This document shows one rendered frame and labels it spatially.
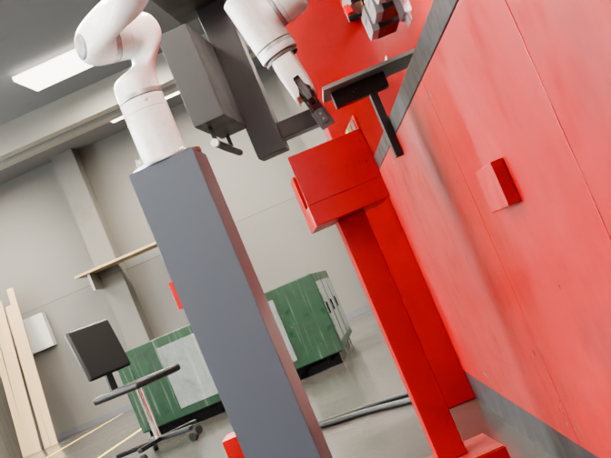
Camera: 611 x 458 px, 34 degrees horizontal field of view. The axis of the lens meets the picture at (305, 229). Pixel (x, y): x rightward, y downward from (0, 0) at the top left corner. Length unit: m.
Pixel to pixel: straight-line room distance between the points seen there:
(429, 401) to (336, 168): 0.51
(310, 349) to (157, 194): 4.43
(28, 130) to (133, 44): 8.53
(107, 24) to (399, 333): 1.12
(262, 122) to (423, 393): 2.12
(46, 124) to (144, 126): 8.53
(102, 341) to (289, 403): 3.86
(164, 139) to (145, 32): 0.30
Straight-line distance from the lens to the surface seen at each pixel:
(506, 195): 1.50
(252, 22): 2.13
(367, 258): 2.08
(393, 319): 2.09
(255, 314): 2.56
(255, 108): 4.03
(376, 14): 2.85
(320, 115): 2.12
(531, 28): 1.13
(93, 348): 6.28
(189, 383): 7.07
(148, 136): 2.66
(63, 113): 11.14
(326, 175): 2.02
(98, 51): 2.70
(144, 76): 2.70
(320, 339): 6.93
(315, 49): 3.51
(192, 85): 3.67
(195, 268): 2.58
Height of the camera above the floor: 0.55
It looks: 3 degrees up
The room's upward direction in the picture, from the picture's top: 23 degrees counter-clockwise
